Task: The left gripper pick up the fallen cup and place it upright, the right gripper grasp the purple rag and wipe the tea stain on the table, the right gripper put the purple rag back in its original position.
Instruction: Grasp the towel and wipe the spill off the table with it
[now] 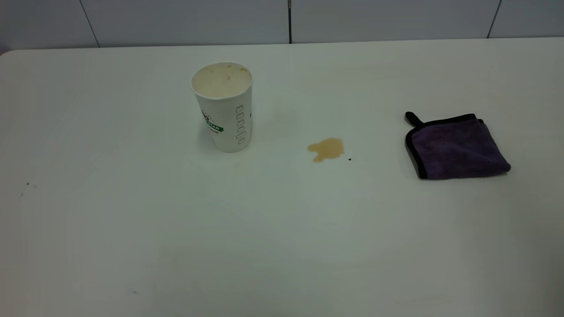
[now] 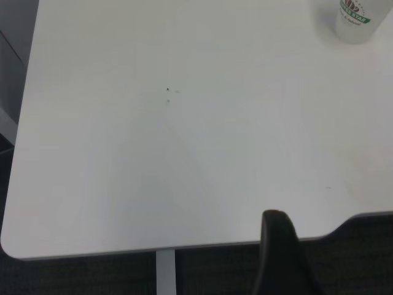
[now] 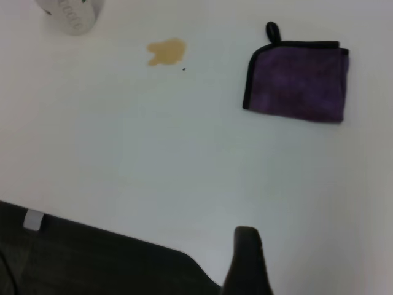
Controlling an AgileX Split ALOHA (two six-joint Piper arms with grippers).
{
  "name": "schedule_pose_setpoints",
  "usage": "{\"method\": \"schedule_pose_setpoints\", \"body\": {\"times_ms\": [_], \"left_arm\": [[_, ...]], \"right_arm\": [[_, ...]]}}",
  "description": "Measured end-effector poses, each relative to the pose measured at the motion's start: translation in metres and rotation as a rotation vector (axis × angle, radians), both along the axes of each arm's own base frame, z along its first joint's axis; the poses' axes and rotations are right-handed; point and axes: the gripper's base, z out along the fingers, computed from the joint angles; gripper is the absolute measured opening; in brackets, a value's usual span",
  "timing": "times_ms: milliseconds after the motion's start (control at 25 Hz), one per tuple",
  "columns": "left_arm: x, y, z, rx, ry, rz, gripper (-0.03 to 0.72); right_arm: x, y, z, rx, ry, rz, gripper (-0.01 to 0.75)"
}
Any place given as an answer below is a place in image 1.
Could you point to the white paper coffee cup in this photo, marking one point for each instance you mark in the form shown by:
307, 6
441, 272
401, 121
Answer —
224, 119

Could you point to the brown coffee spill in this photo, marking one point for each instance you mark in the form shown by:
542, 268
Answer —
328, 149

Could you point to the purple cloth with black trim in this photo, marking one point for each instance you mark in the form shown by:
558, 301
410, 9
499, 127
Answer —
458, 149

